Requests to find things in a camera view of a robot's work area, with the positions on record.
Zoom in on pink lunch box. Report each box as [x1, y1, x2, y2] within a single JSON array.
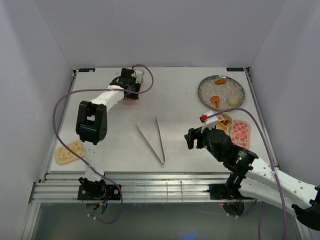
[[123, 77, 144, 102]]

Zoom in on sushi roll toy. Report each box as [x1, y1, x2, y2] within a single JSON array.
[[217, 114, 224, 122]]

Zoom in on metal tongs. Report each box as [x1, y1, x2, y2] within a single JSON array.
[[136, 116, 166, 167]]

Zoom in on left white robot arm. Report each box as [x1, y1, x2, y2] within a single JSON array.
[[75, 68, 145, 182]]

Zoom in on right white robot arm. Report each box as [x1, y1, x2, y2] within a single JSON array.
[[184, 127, 320, 231]]

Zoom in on yellow lunch box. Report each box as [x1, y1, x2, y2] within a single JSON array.
[[215, 113, 233, 132]]

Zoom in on pink perforated lid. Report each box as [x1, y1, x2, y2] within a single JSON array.
[[229, 119, 251, 149]]

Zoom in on orange fried shrimp toy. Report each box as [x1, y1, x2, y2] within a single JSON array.
[[210, 96, 220, 108]]

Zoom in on left blue table label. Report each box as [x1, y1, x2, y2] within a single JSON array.
[[78, 68, 96, 73]]

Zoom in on blue table label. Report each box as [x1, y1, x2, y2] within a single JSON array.
[[226, 67, 244, 72], [78, 68, 96, 73]]

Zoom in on right rice ball toy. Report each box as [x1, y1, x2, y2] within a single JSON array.
[[227, 96, 240, 106]]

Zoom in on grey speckled plate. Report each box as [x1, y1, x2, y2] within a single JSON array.
[[197, 75, 246, 112]]

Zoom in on right blue table label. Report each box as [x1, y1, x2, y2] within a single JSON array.
[[226, 67, 244, 72]]

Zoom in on yellow perforated lid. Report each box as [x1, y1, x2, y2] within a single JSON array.
[[54, 140, 85, 165]]

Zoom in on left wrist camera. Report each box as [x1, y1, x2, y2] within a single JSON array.
[[131, 69, 145, 84]]

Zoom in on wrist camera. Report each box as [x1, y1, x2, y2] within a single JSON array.
[[199, 110, 219, 133], [131, 69, 145, 84]]

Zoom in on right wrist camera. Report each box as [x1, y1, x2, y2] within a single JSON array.
[[199, 110, 219, 133]]

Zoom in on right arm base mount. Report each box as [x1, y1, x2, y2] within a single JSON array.
[[207, 183, 243, 200]]

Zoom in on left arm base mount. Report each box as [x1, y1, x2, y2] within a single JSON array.
[[76, 184, 121, 201]]

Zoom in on aluminium frame rail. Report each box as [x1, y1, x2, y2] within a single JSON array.
[[28, 172, 283, 204]]

